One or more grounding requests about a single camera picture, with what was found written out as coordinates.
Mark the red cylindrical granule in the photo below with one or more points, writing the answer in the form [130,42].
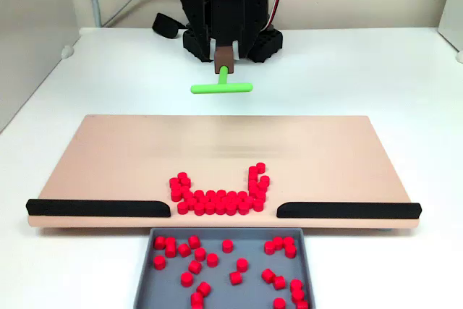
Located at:
[254,186]
[258,205]
[170,251]
[199,208]
[186,181]
[225,200]
[203,288]
[269,247]
[236,200]
[184,250]
[210,208]
[182,207]
[278,242]
[288,242]
[298,294]
[268,275]
[200,254]
[194,241]
[176,196]
[159,262]
[184,189]
[170,241]
[230,208]
[253,170]
[262,187]
[240,194]
[198,193]
[302,304]
[174,182]
[203,200]
[260,166]
[255,193]
[249,200]
[210,193]
[227,246]
[252,178]
[230,194]
[212,260]
[264,180]
[261,196]
[243,208]
[214,200]
[159,242]
[279,302]
[290,251]
[182,176]
[242,264]
[220,193]
[197,297]
[279,282]
[191,202]
[296,284]
[196,306]
[187,195]
[186,279]
[235,278]
[220,208]
[195,266]
[176,189]

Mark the black table clamp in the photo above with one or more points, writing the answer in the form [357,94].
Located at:
[164,26]

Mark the small white clip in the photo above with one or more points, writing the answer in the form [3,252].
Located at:
[67,52]
[459,56]

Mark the beige flat board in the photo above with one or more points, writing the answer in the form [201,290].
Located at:
[126,157]

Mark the grey rectangular tray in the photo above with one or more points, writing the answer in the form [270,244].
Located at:
[253,251]

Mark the black foam rail strip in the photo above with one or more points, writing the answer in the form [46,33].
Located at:
[347,210]
[90,208]

